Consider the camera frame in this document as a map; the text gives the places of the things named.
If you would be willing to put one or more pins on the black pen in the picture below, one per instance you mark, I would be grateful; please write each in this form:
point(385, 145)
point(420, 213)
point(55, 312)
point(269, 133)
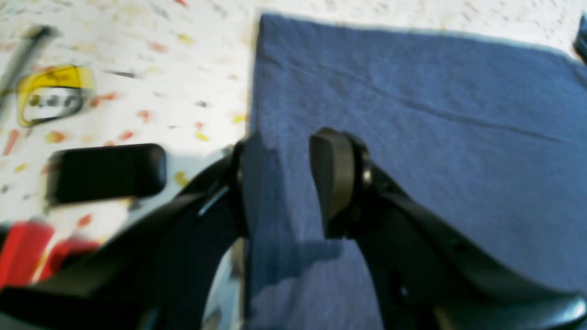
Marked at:
point(21, 62)

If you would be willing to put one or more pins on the red black clamp right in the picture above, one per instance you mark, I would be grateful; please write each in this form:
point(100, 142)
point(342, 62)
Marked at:
point(27, 256)

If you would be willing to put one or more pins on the blue grey T-shirt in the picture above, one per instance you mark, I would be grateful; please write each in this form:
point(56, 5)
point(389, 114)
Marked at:
point(489, 136)

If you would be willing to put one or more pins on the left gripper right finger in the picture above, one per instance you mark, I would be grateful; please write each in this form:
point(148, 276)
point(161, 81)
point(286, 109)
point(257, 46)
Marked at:
point(427, 276)

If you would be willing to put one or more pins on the small black case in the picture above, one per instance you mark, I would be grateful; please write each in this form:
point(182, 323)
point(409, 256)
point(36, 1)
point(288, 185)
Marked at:
point(82, 175)

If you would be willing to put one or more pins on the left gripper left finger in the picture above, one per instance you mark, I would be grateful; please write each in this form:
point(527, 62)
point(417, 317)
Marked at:
point(155, 275)

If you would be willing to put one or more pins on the yellow cartoon sticker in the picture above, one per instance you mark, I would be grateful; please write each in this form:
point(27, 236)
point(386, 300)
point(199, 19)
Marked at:
point(54, 93)

